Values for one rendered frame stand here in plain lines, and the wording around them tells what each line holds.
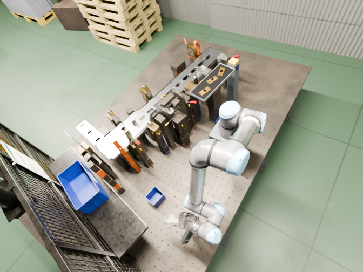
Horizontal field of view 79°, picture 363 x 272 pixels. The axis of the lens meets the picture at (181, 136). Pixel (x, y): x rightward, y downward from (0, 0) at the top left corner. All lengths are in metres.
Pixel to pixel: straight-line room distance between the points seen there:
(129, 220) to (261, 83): 1.68
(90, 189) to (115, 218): 0.28
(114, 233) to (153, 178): 0.58
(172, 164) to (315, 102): 2.06
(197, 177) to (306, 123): 2.12
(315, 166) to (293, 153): 0.25
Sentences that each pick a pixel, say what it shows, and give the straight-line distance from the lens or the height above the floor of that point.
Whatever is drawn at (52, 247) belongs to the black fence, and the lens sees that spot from 0.98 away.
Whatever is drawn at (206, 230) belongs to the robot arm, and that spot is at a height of 1.14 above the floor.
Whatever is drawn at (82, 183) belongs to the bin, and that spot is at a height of 1.03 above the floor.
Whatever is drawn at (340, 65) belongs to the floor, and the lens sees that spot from 3.78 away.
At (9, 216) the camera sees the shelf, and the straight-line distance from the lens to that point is 1.33.
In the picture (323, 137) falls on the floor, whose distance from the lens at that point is 2.92.
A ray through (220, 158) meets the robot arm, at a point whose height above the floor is 1.52.
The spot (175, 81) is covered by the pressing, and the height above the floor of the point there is 1.00.
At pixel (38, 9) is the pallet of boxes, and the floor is 0.30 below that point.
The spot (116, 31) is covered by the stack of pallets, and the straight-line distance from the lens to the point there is 4.41.
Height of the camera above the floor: 2.32
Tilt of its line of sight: 56 degrees down
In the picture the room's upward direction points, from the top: 18 degrees counter-clockwise
